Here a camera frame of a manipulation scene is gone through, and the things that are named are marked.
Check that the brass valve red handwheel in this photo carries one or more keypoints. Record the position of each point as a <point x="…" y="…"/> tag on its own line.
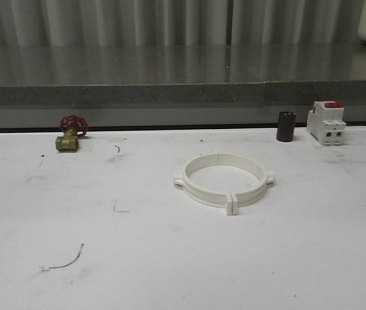
<point x="73" y="128"/>

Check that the dark brown cylindrical coupling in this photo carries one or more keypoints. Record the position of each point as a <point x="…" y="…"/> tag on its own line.
<point x="286" y="126"/>

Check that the white circuit breaker red switch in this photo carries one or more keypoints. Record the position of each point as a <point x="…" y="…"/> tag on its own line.
<point x="325" y="122"/>

